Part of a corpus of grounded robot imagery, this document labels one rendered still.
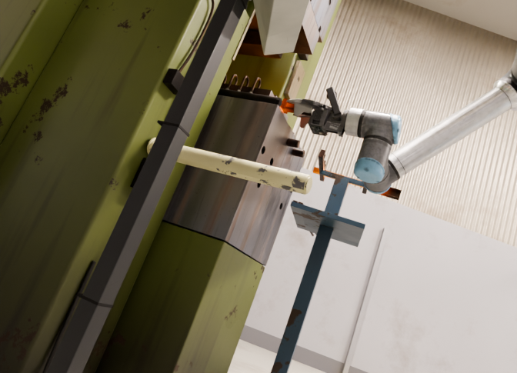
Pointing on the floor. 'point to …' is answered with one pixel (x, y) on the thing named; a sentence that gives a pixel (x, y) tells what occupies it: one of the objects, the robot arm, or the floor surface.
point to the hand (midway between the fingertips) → (293, 106)
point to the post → (148, 188)
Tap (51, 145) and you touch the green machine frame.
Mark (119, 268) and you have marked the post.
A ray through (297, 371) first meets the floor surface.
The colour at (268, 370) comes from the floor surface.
